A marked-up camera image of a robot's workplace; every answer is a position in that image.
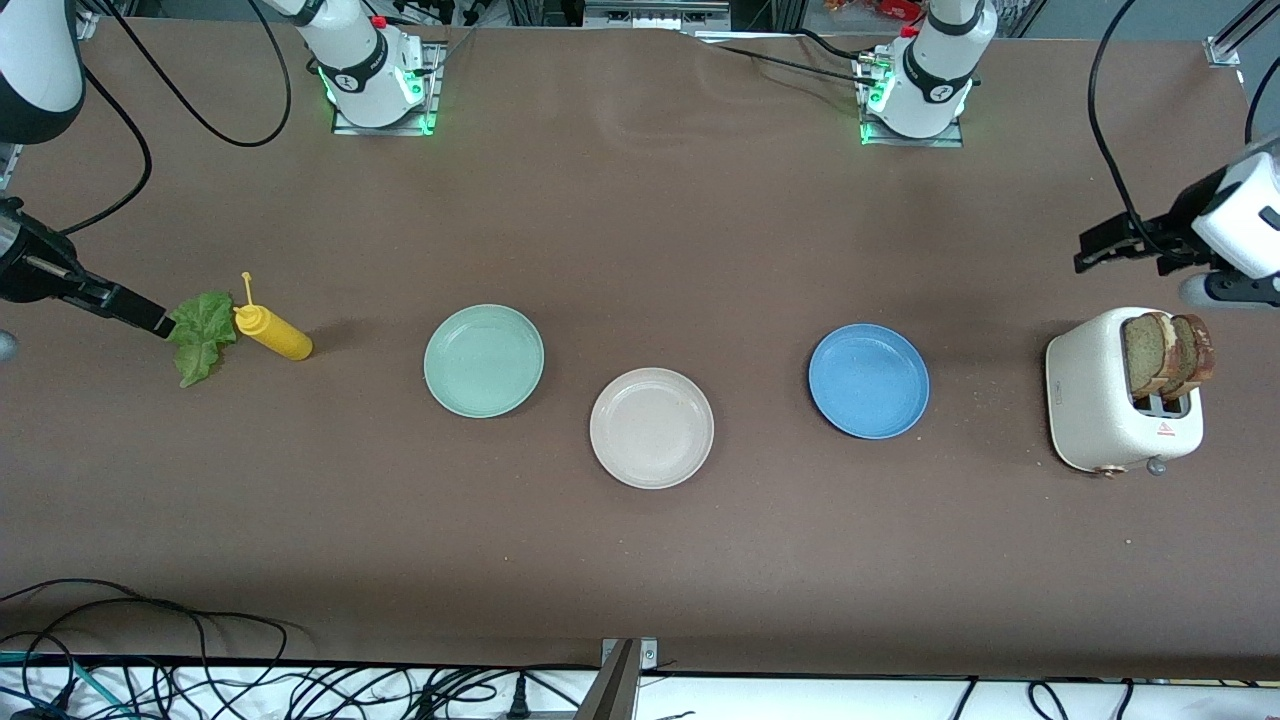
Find green lettuce leaf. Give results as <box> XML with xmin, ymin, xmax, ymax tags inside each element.
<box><xmin>165</xmin><ymin>291</ymin><xmax>241</xmax><ymax>389</ymax></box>

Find brown bread slice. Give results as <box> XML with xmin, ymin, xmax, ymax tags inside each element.
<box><xmin>1120</xmin><ymin>312</ymin><xmax>1183</xmax><ymax>399</ymax></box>
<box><xmin>1160</xmin><ymin>314</ymin><xmax>1217</xmax><ymax>402</ymax></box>

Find yellow mustard squeeze bottle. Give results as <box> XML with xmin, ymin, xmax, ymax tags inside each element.
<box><xmin>233</xmin><ymin>271</ymin><xmax>314</xmax><ymax>362</ymax></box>

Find blue plate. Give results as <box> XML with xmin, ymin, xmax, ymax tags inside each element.
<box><xmin>808</xmin><ymin>322</ymin><xmax>931</xmax><ymax>441</ymax></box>

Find light green plate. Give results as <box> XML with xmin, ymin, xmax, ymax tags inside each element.
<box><xmin>423</xmin><ymin>303</ymin><xmax>546</xmax><ymax>419</ymax></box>

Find beige plate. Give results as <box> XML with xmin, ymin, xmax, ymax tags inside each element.
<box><xmin>589</xmin><ymin>367</ymin><xmax>716</xmax><ymax>491</ymax></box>

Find white toaster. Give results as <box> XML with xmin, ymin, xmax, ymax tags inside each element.
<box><xmin>1045</xmin><ymin>306</ymin><xmax>1205</xmax><ymax>479</ymax></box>

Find red snack packaging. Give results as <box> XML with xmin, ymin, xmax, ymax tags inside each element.
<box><xmin>825</xmin><ymin>0</ymin><xmax>926</xmax><ymax>23</ymax></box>

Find grey metal box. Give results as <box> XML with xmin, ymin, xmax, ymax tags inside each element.
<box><xmin>583</xmin><ymin>0</ymin><xmax>731</xmax><ymax>31</ymax></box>

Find brown table cover sheet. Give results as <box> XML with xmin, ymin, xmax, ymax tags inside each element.
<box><xmin>0</xmin><ymin>18</ymin><xmax>1280</xmax><ymax>681</ymax></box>

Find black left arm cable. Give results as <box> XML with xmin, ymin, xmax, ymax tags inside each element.
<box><xmin>1088</xmin><ymin>0</ymin><xmax>1280</xmax><ymax>241</ymax></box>

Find aluminium frame profile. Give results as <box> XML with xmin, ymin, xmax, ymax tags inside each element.
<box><xmin>1205</xmin><ymin>0</ymin><xmax>1280</xmax><ymax>69</ymax></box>

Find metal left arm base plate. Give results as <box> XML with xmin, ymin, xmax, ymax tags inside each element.
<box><xmin>858</xmin><ymin>55</ymin><xmax>966</xmax><ymax>149</ymax></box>

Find black looped cable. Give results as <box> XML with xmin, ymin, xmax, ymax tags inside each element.
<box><xmin>0</xmin><ymin>578</ymin><xmax>291</xmax><ymax>691</ymax></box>

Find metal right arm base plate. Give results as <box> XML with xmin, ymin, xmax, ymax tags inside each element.
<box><xmin>330</xmin><ymin>40</ymin><xmax>443</xmax><ymax>137</ymax></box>

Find teal cable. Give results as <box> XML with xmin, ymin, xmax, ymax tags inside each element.
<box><xmin>0</xmin><ymin>650</ymin><xmax>136</xmax><ymax>719</ymax></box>

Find black base cable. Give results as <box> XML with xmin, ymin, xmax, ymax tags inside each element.
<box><xmin>715</xmin><ymin>28</ymin><xmax>886</xmax><ymax>89</ymax></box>

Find grey metal bracket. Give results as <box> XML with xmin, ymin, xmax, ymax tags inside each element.
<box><xmin>572</xmin><ymin>637</ymin><xmax>659</xmax><ymax>720</ymax></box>

